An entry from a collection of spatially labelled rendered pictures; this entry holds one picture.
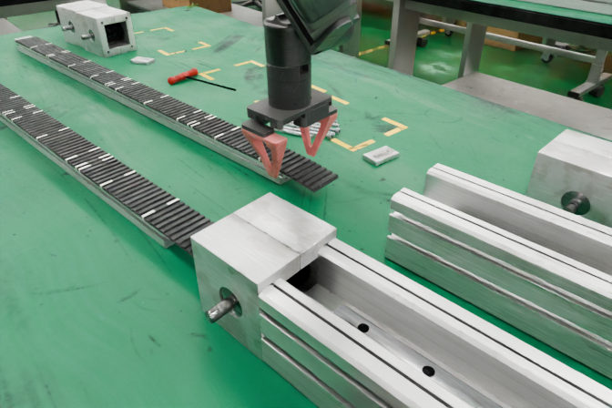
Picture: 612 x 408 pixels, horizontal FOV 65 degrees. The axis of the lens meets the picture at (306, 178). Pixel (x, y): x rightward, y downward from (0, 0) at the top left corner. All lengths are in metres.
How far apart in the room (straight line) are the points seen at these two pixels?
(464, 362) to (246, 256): 0.19
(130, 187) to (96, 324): 0.20
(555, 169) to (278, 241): 0.35
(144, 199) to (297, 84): 0.24
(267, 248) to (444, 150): 0.45
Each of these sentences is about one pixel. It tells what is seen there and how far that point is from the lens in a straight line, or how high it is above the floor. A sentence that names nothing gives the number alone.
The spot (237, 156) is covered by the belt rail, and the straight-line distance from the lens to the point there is 0.74.
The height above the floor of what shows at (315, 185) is 0.81.
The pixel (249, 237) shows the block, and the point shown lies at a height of 0.87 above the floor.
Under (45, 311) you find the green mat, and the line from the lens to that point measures 0.56.
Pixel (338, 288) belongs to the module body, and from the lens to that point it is 0.44.
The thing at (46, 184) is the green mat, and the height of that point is 0.78.
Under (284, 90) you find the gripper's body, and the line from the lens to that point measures 0.60.
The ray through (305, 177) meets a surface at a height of 0.81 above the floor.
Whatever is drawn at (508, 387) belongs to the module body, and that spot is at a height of 0.84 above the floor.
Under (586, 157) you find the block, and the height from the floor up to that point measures 0.87.
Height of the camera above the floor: 1.14
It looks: 32 degrees down
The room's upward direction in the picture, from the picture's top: straight up
